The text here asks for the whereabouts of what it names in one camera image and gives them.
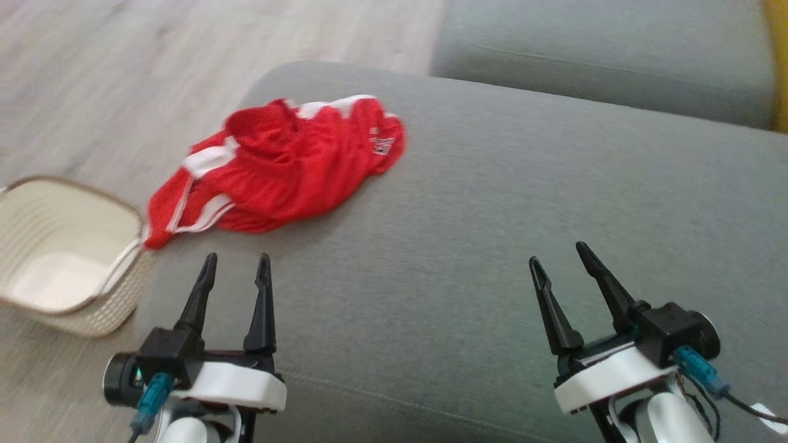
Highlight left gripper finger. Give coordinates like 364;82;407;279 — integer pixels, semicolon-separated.
243;253;277;356
174;252;218;337

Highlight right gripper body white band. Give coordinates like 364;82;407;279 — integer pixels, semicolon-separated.
553;334;679;415

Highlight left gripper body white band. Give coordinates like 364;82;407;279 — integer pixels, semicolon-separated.
172;348;287;414

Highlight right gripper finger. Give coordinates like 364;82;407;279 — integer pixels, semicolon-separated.
529;256;585;357
575;241;651;337

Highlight red basketball jersey white trim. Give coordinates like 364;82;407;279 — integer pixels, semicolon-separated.
143;132;370;250

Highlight large grey sofa ottoman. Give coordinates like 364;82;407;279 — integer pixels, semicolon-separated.
132;60;788;443

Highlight cream woven laundry basket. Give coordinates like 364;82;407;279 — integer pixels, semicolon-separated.
0;175;155;338

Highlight left arm cable teal connector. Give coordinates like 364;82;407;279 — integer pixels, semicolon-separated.
126;372;175;443

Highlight arm cable teal connector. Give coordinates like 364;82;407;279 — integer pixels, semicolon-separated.
673;345;788;435
126;372;175;443

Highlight right arm cable teal connector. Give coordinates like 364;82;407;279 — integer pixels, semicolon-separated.
673;345;788;435

